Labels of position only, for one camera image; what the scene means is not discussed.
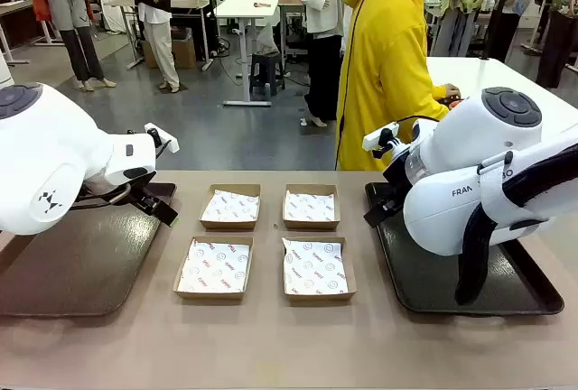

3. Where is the white cylinder stand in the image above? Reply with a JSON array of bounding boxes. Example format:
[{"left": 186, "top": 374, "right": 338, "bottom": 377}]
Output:
[{"left": 0, "top": 50, "right": 13, "bottom": 89}]

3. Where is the mannequin with grey trousers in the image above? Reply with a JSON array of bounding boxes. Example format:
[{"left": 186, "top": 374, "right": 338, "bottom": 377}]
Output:
[{"left": 17, "top": 0, "right": 117, "bottom": 93}]

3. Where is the black plastic tray with handles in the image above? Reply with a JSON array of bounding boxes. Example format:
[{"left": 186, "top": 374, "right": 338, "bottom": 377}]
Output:
[{"left": 364, "top": 181, "right": 565, "bottom": 318}]

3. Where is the wooden background table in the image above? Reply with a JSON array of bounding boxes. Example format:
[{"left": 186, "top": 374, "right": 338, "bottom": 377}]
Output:
[{"left": 0, "top": 0, "right": 61, "bottom": 67}]

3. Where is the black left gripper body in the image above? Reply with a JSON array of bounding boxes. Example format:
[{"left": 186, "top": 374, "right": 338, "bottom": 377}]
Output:
[{"left": 128, "top": 183, "right": 164, "bottom": 218}]

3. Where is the brown cardboard carton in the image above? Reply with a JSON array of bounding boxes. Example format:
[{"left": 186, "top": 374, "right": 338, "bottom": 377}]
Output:
[{"left": 141, "top": 27, "right": 198, "bottom": 70}]

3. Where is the large kraft paper box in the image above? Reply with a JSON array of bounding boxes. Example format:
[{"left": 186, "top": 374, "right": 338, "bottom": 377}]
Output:
[
  {"left": 278, "top": 236, "right": 359, "bottom": 303},
  {"left": 172, "top": 236, "right": 256, "bottom": 302}
]

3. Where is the person in yellow hoodie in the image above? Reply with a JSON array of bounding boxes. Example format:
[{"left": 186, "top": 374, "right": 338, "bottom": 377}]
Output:
[{"left": 335, "top": 0, "right": 458, "bottom": 172}]

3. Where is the grey background desk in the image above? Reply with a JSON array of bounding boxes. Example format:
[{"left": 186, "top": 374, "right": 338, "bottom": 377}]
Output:
[{"left": 103, "top": 0, "right": 215, "bottom": 72}]

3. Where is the brown plastic tray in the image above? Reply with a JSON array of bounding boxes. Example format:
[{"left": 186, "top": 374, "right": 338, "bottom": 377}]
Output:
[{"left": 0, "top": 181, "right": 178, "bottom": 319}]

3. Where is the small kraft paper box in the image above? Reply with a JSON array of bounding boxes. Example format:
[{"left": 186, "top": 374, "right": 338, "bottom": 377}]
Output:
[
  {"left": 199, "top": 183, "right": 262, "bottom": 232},
  {"left": 282, "top": 183, "right": 341, "bottom": 232}
]

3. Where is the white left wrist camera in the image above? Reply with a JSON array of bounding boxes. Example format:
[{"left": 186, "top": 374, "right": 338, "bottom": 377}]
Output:
[{"left": 144, "top": 123, "right": 181, "bottom": 155}]

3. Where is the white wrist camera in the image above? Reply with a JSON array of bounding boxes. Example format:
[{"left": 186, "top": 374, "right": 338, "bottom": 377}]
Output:
[
  {"left": 362, "top": 122, "right": 401, "bottom": 152},
  {"left": 144, "top": 123, "right": 181, "bottom": 155}
]

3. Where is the large white table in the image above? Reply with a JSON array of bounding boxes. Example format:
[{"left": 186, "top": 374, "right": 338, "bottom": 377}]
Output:
[{"left": 425, "top": 56, "right": 578, "bottom": 139}]

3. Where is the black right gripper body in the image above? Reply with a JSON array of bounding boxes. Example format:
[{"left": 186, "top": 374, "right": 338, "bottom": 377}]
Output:
[{"left": 382, "top": 167, "right": 410, "bottom": 211}]

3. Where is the white printed paper liner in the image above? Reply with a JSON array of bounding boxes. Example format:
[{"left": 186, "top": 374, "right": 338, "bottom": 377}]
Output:
[
  {"left": 281, "top": 237, "right": 355, "bottom": 297},
  {"left": 200, "top": 189, "right": 261, "bottom": 224},
  {"left": 176, "top": 239, "right": 251, "bottom": 294},
  {"left": 284, "top": 190, "right": 337, "bottom": 222}
]

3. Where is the white standing desk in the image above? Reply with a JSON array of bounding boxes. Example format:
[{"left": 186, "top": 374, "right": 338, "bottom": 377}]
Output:
[{"left": 213, "top": 0, "right": 282, "bottom": 107}]

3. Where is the black plastic stool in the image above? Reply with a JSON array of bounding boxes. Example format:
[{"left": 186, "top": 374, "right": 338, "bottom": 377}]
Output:
[{"left": 248, "top": 51, "right": 286, "bottom": 98}]

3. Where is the person's right forearm yellow sleeve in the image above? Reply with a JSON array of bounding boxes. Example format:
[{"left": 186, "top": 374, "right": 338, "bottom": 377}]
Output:
[{"left": 424, "top": 84, "right": 452, "bottom": 116}]

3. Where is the mannequin with beige trousers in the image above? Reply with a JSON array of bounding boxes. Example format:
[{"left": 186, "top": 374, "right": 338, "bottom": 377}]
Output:
[{"left": 115, "top": 0, "right": 182, "bottom": 94}]

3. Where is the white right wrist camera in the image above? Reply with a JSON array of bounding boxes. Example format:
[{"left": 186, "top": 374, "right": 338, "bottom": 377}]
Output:
[{"left": 362, "top": 122, "right": 401, "bottom": 152}]

